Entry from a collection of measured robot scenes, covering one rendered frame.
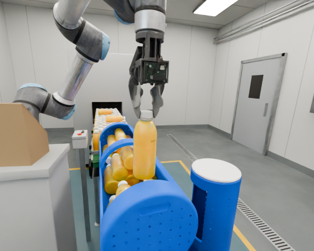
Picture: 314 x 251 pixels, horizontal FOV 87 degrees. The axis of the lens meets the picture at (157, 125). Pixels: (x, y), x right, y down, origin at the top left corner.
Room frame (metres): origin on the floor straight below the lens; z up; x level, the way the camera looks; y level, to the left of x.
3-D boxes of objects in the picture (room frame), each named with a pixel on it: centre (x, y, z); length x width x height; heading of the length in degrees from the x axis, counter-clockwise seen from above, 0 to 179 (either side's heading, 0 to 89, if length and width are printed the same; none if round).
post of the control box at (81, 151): (1.32, 0.64, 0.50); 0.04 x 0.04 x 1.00; 19
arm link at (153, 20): (0.46, 0.02, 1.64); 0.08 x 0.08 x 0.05
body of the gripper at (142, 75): (0.45, 0.02, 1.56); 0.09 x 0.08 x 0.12; 19
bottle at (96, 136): (1.40, 0.53, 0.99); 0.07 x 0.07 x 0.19
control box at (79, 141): (1.32, 0.64, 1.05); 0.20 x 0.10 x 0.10; 19
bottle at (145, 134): (0.48, 0.03, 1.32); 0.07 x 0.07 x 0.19
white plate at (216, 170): (0.90, -0.36, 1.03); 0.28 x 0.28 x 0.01
